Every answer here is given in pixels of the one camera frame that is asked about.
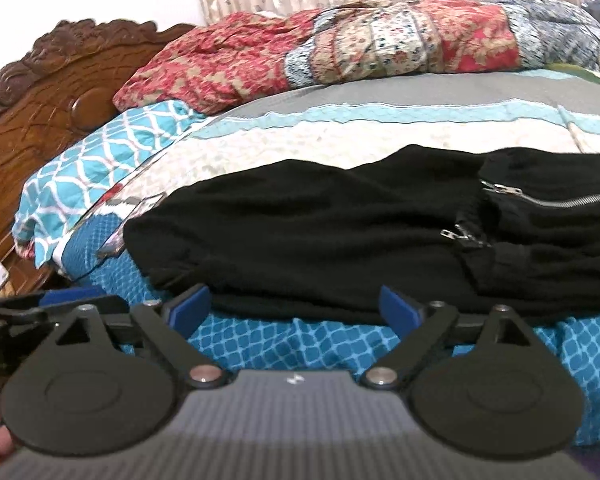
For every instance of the patchwork quilted bedspread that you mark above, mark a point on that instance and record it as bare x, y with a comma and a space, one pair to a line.
380, 125

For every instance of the teal lattice pillow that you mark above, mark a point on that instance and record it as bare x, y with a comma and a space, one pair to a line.
95, 165

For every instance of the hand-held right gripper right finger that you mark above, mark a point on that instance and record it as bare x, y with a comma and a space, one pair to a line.
399, 307

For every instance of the red and blue floral quilt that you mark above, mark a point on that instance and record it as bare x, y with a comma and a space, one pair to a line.
380, 45

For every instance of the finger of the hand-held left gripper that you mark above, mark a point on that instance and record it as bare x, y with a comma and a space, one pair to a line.
65, 298

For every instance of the black pants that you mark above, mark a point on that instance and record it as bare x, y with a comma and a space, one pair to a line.
330, 230

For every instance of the carved wooden headboard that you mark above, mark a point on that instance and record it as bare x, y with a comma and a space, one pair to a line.
55, 110

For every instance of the folded light blue cloth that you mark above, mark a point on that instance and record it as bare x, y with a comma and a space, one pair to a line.
595, 72

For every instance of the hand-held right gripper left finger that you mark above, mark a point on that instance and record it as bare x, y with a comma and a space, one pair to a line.
190, 307

